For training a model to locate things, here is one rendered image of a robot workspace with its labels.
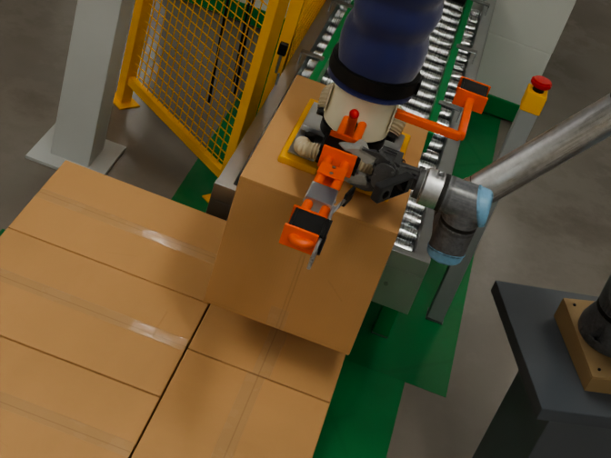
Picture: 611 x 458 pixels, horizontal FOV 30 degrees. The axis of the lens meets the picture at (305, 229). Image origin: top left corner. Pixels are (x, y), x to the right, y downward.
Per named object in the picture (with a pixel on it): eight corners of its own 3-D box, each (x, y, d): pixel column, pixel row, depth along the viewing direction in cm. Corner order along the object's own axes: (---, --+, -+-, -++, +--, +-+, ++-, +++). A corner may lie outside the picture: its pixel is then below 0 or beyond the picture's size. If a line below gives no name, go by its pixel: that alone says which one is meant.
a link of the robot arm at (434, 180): (431, 216, 263) (445, 183, 258) (411, 209, 263) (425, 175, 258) (435, 197, 271) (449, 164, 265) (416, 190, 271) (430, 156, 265)
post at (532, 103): (427, 308, 430) (528, 82, 374) (444, 314, 430) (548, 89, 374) (425, 318, 425) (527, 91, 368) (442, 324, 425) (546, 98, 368)
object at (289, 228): (288, 222, 242) (295, 204, 239) (321, 234, 242) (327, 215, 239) (278, 243, 235) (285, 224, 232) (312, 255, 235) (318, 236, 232)
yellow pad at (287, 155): (308, 104, 309) (313, 87, 306) (343, 116, 308) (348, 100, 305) (276, 161, 280) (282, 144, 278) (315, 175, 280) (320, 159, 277)
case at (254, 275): (261, 188, 343) (296, 74, 320) (386, 233, 341) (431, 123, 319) (203, 301, 293) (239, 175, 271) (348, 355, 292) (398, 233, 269)
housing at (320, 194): (305, 195, 253) (311, 179, 250) (334, 206, 252) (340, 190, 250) (298, 211, 247) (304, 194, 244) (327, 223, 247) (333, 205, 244)
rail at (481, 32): (472, 29, 550) (486, -6, 539) (483, 33, 550) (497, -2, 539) (394, 303, 359) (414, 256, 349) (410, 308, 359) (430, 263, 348)
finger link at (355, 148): (342, 134, 266) (375, 156, 267) (336, 146, 261) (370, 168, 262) (349, 124, 264) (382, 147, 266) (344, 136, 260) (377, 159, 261)
